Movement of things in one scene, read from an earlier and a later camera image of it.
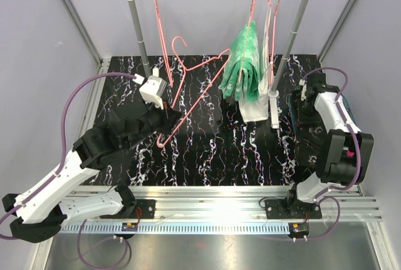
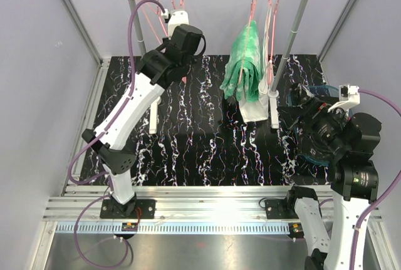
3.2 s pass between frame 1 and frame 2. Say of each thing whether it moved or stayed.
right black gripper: moved
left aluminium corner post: stayed
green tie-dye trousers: stayed
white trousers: stayed
